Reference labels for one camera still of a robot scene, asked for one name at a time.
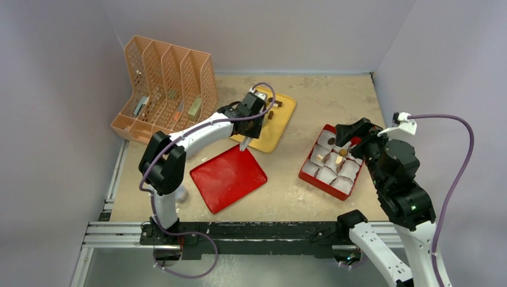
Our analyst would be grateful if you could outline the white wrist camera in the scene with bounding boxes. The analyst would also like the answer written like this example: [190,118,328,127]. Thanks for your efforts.
[253,89,268,102]
[377,112,417,139]

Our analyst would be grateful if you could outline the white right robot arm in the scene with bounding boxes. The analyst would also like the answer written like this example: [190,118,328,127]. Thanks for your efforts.
[335,118,451,286]

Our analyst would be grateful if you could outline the yellow plastic tray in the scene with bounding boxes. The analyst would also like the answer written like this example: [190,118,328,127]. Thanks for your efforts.
[229,87,296,153]

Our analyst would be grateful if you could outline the orange plastic file organizer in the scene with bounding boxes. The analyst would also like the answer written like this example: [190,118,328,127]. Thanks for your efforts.
[111,35,218,143]

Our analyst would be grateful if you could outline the black aluminium base frame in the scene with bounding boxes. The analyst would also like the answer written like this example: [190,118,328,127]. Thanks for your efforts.
[81,221,401,262]

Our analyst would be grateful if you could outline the red box lid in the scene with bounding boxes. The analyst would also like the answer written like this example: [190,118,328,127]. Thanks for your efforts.
[190,145,268,214]

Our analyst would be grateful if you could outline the small clear plastic cup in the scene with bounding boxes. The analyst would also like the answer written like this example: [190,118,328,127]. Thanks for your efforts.
[175,185,188,203]

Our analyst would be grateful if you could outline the metal serving tongs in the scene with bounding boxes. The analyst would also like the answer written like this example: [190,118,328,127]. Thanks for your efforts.
[239,136,252,152]

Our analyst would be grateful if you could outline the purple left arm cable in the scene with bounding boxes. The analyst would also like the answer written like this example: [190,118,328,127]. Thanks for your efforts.
[138,82,277,239]

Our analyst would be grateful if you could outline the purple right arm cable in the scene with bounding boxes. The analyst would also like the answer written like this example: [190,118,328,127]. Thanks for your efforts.
[408,114,475,287]

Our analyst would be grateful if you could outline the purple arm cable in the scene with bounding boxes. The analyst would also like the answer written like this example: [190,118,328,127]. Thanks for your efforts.
[138,82,277,239]
[408,114,475,287]

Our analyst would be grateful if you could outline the red chocolate box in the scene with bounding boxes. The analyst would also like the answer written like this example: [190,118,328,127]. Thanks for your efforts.
[298,124,364,201]

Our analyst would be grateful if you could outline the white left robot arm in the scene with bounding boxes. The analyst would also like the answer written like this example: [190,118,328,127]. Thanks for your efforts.
[139,88,274,245]

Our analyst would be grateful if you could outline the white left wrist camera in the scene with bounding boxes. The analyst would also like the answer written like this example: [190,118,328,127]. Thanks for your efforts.
[253,89,268,102]

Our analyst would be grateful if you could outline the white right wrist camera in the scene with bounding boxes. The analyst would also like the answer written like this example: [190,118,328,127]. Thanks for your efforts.
[377,112,417,139]

